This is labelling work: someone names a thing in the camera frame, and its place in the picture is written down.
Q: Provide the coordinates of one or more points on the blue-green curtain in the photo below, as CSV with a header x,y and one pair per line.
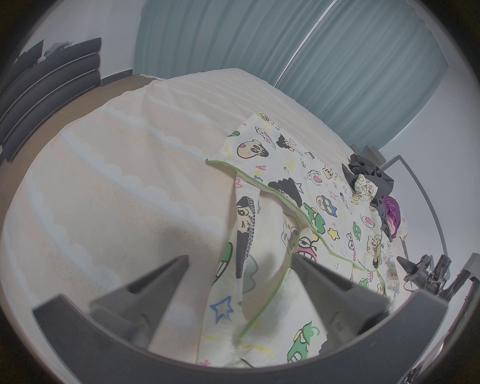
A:
x,y
206,33
375,75

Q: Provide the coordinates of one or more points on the bed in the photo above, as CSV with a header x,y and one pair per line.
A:
x,y
112,168

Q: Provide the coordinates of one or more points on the pink garment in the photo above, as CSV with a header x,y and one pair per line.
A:
x,y
393,230

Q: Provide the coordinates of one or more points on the black chest of drawers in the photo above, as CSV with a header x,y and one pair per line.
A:
x,y
45,86

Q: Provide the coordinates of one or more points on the white printed pyjama top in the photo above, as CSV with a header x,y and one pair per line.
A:
x,y
322,180

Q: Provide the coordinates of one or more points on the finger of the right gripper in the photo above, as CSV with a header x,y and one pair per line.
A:
x,y
408,264
409,277

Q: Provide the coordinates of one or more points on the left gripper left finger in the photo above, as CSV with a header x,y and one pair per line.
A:
x,y
112,311

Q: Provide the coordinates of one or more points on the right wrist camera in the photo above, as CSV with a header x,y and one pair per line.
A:
x,y
425,262

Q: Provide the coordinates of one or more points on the black garment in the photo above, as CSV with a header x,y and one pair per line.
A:
x,y
380,180

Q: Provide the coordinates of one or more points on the grey bedside table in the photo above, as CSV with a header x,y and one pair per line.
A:
x,y
373,153

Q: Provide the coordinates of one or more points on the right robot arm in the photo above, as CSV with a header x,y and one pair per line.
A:
x,y
442,270

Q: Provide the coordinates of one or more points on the grey garment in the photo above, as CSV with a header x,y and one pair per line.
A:
x,y
382,221

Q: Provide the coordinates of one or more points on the purple satin garment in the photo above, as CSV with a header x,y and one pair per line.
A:
x,y
393,210

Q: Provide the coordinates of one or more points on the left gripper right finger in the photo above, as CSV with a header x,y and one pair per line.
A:
x,y
356,311

